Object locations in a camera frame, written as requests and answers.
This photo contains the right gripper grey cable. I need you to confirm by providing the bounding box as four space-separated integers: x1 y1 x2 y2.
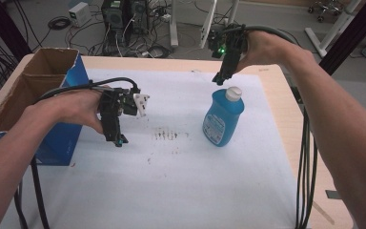
222 24 319 229

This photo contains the blue bottle with white cap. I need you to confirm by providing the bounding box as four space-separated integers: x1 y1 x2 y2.
201 86 246 148

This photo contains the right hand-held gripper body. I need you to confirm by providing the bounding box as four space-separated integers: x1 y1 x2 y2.
207 23 248 74

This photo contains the white foam mat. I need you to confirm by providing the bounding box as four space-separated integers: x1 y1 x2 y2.
0 68 300 229

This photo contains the blue cardboard box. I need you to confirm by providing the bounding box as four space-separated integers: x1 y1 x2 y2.
0 47 91 167

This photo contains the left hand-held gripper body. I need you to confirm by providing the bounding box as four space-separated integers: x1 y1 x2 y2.
97 85 151 128

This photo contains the white stand leg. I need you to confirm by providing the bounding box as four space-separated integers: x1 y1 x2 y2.
304 0 361 59

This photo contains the coiled black cable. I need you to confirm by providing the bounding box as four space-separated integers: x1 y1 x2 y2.
47 15 73 31

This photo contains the person's right hand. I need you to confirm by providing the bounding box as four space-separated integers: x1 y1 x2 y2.
234 30 301 73

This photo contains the grey tape strip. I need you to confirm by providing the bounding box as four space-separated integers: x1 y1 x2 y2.
325 189 342 200

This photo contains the office chair base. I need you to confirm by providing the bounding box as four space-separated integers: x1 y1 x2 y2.
307 0 346 23

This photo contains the white desk leg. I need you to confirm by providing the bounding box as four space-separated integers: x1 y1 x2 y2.
199 0 219 50
169 0 179 48

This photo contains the black frame post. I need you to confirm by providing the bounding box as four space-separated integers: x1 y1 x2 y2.
317 0 366 76
0 0 33 62

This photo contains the person's left hand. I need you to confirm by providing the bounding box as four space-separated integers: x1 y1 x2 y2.
23 86 110 135

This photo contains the black computer tower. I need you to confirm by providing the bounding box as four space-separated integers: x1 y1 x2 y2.
100 0 126 31
129 0 150 34

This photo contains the white power supply unit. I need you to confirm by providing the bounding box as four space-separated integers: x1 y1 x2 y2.
68 1 92 29

